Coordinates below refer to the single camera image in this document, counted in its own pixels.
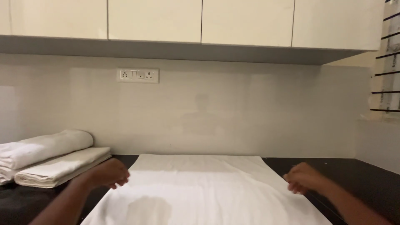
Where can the person's left hand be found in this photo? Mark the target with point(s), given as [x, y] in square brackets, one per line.
[107, 172]

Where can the person's right hand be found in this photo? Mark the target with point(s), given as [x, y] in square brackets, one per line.
[301, 177]

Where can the person's left fingers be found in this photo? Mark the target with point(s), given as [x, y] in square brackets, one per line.
[120, 182]

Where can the person's right fingers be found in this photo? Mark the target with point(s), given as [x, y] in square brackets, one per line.
[293, 187]

